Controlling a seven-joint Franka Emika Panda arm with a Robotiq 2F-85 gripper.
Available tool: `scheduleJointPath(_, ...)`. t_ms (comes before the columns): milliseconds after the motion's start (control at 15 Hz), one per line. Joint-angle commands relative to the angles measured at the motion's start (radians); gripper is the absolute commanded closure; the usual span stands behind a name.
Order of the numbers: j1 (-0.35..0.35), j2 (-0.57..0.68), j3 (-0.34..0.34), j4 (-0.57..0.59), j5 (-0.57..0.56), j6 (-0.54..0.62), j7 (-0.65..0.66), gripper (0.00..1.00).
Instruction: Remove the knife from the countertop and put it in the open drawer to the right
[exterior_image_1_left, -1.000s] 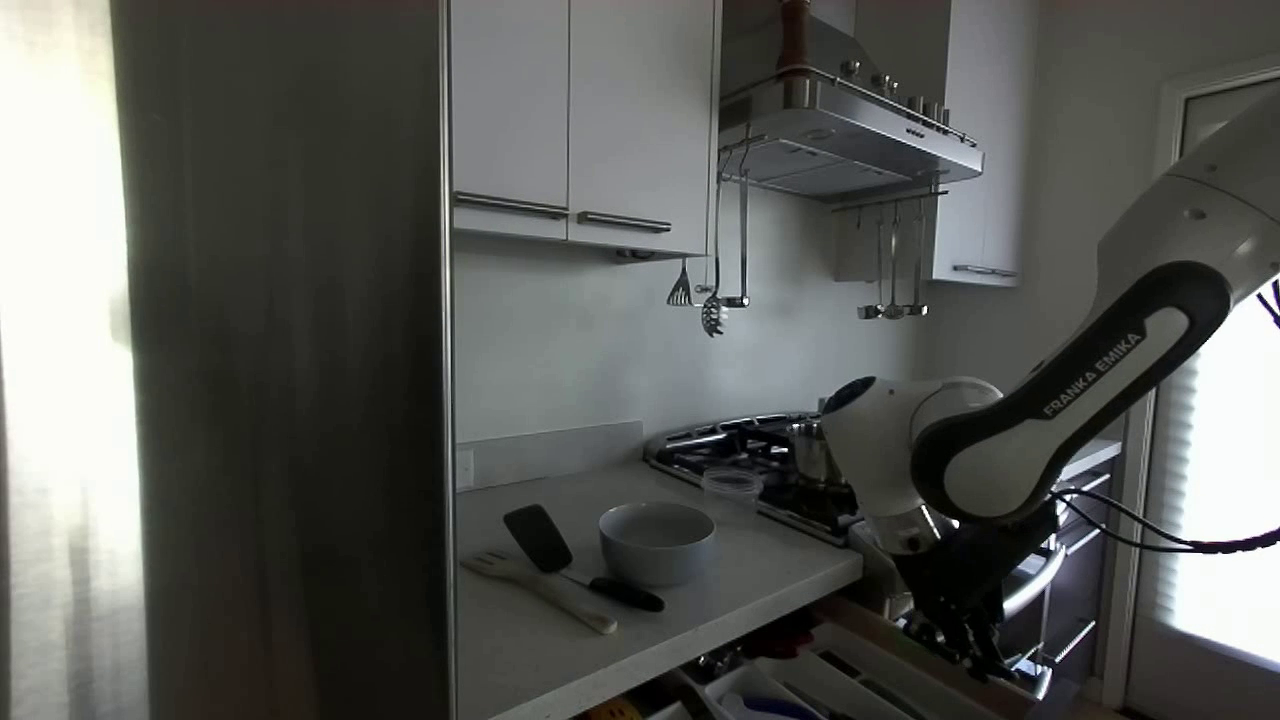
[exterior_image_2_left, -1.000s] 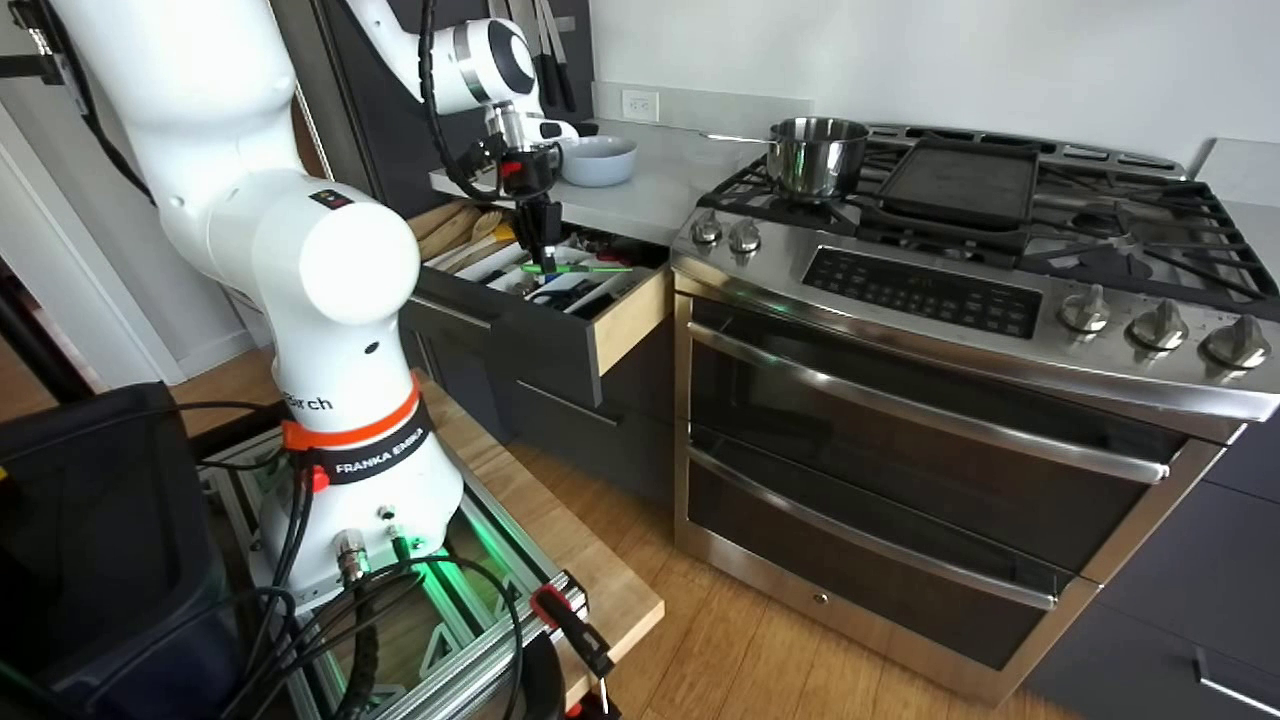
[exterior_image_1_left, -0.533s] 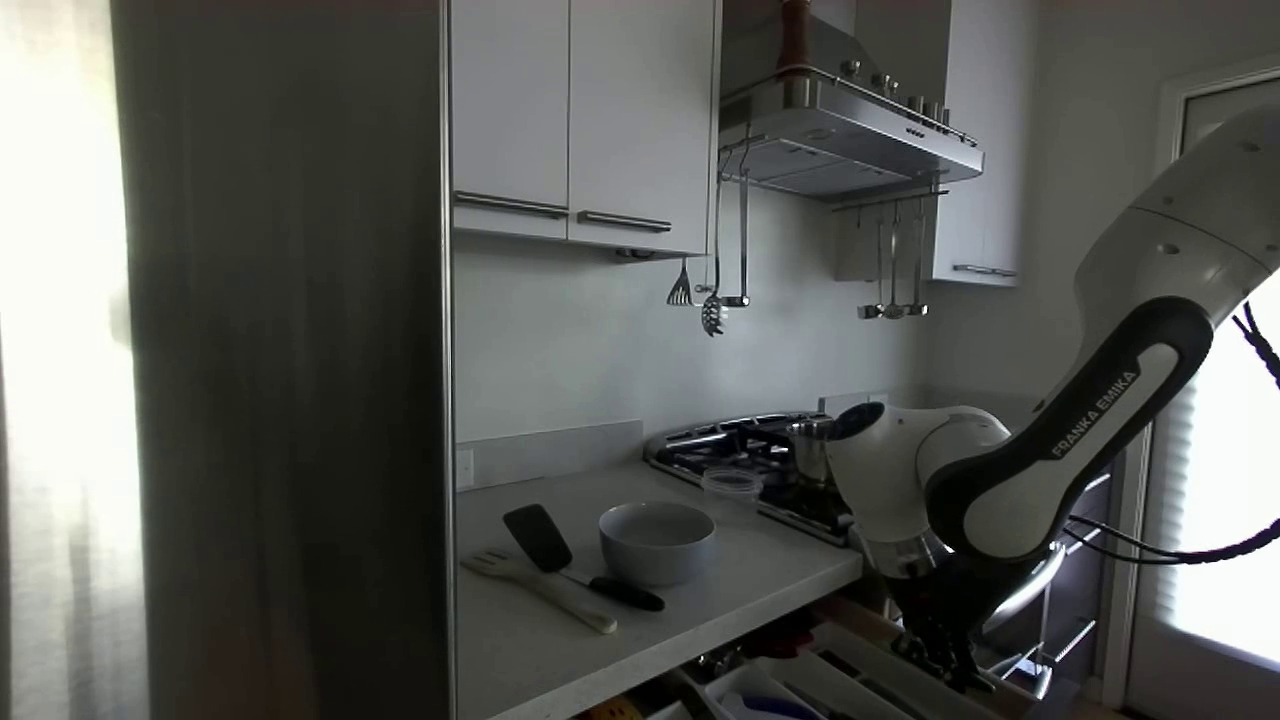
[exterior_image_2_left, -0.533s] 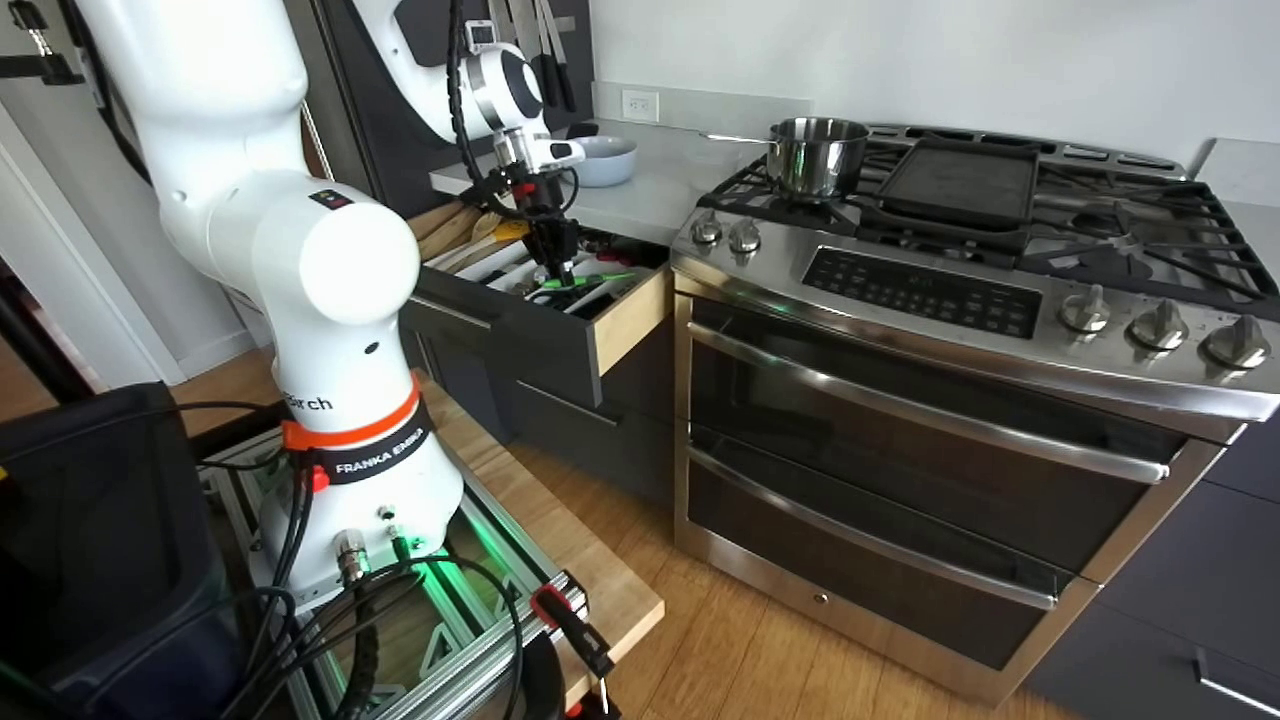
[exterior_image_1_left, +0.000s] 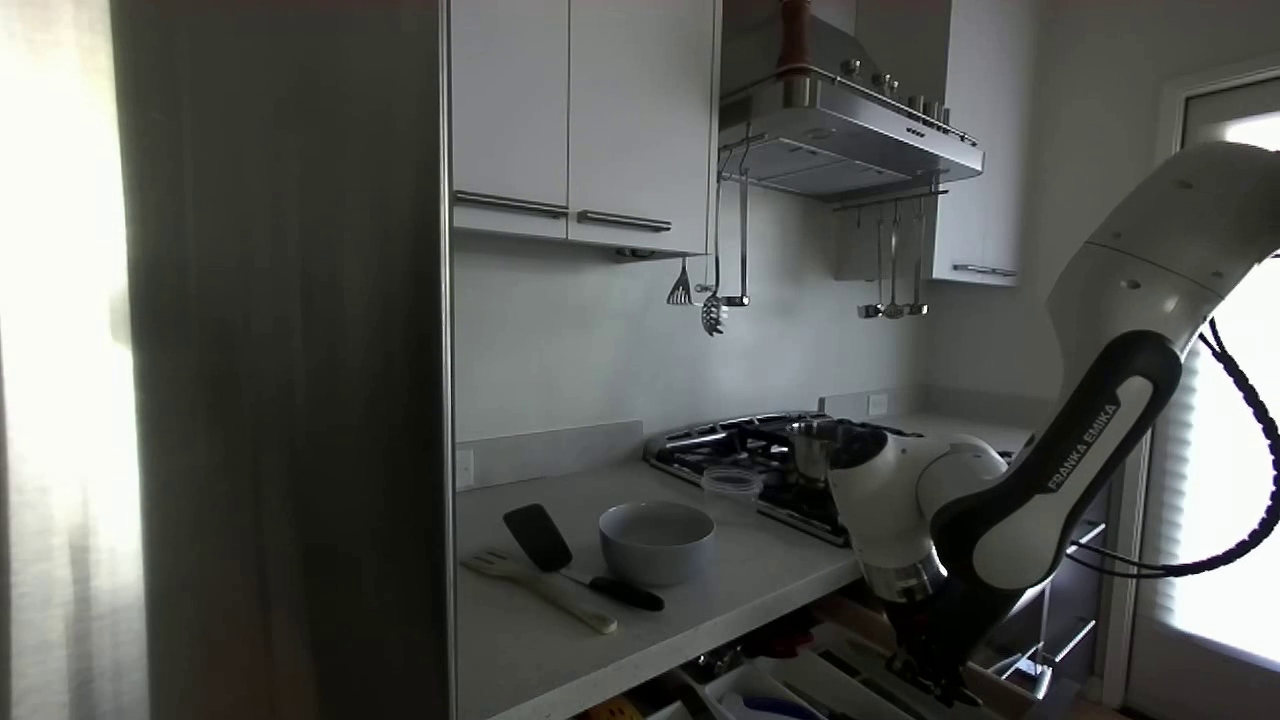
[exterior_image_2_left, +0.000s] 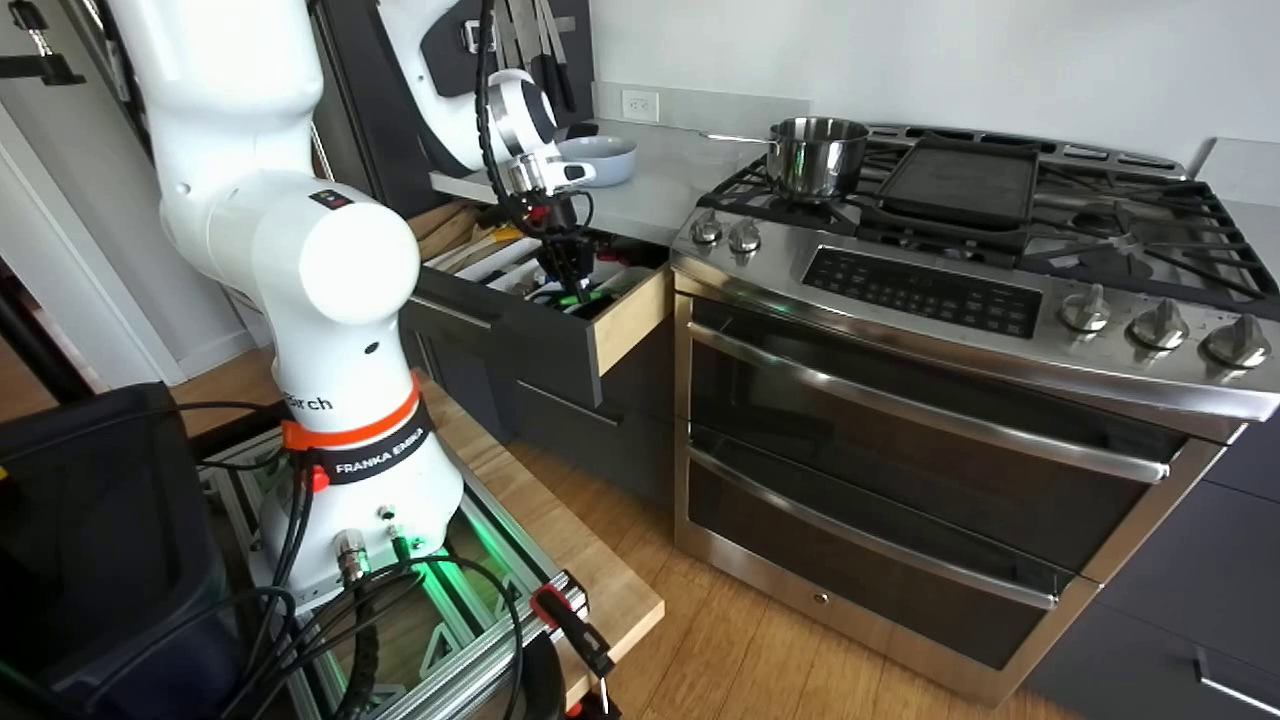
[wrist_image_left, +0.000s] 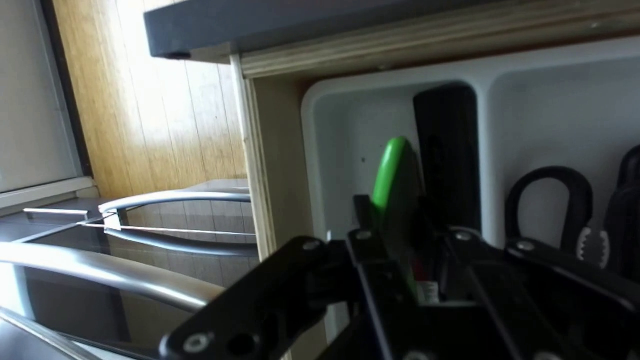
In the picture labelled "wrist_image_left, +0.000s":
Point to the black kitchen tool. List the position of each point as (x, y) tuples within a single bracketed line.
[(627, 221)]

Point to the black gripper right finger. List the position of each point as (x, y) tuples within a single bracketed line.
[(532, 286)]

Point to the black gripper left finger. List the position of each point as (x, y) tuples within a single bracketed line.
[(286, 286)]

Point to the white drawer organizer tray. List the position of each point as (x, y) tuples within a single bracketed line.
[(553, 120)]

